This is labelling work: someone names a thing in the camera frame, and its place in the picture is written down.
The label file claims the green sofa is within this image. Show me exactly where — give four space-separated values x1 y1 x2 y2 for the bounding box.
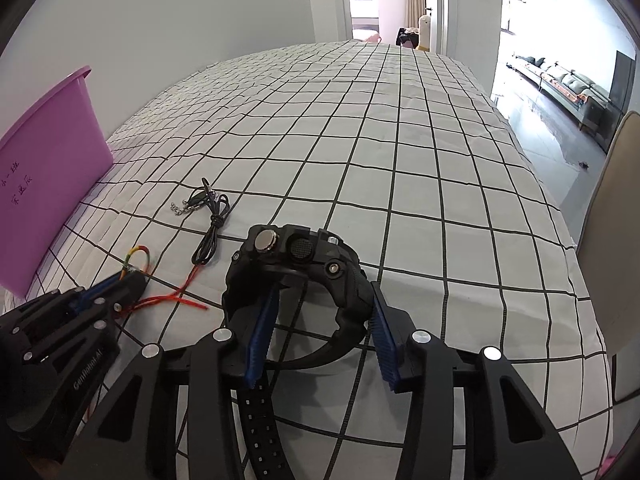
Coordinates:
540 67 613 132

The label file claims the red cord bracelet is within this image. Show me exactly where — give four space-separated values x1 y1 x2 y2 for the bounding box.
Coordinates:
112 245 208 318

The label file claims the white sofa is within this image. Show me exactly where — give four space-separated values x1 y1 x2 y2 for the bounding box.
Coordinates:
507 55 547 79

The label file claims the white checked tablecloth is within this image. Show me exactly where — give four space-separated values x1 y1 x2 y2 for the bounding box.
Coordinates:
25 39 613 480

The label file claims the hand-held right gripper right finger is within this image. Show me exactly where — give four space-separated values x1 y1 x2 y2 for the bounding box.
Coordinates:
370 280 583 480

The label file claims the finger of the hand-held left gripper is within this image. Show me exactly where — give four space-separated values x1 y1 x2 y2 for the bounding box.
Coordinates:
95 272 149 325
70 269 132 311

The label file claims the pink plastic basin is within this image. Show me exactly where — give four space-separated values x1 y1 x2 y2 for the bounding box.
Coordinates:
0 65 116 298

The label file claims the black cord necklace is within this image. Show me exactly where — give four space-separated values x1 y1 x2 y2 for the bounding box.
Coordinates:
170 177 231 266

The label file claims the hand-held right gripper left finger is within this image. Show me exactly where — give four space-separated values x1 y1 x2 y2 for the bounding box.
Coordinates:
60 285 281 480

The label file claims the black wristwatch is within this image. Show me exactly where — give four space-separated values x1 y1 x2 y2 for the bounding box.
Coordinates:
221 223 381 480

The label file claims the dark cabinet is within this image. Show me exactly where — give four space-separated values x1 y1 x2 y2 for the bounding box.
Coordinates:
605 50 639 154

